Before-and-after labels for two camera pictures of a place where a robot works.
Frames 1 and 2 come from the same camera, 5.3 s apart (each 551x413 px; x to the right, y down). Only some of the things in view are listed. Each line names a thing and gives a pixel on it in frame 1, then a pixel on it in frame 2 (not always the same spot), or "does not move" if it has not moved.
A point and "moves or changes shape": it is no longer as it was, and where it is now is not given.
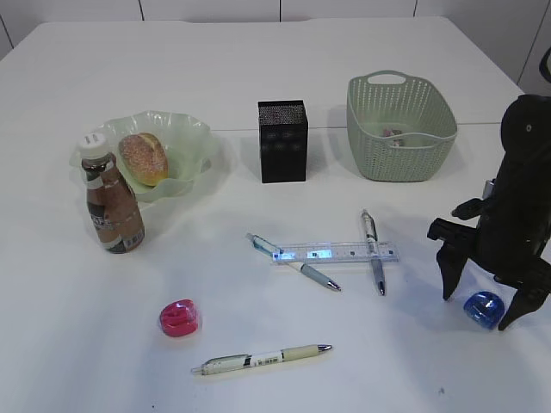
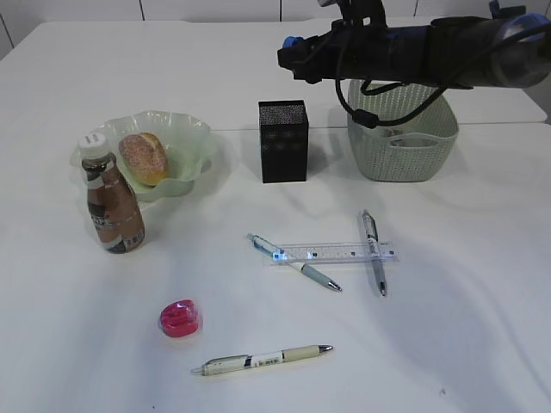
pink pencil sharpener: x=179 y=317 does not move
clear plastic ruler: x=334 y=252 does not move
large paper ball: x=394 y=132 moves or changes shape
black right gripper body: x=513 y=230 -> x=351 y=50
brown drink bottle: x=114 y=212 does not move
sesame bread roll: x=145 y=157 does not move
